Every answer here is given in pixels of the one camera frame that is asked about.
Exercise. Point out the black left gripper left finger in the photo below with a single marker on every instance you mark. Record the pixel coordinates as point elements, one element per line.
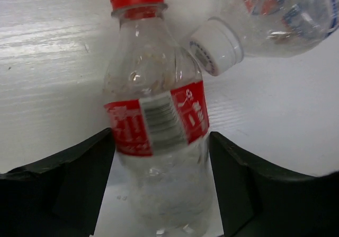
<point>60,195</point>

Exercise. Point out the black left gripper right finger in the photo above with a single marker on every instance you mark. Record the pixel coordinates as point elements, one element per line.
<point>259,198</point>

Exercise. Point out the clear bottle blue white label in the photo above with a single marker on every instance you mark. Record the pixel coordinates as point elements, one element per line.
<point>261,28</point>

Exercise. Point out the red cap bottle red label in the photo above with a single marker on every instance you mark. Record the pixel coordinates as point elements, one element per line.
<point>154,97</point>

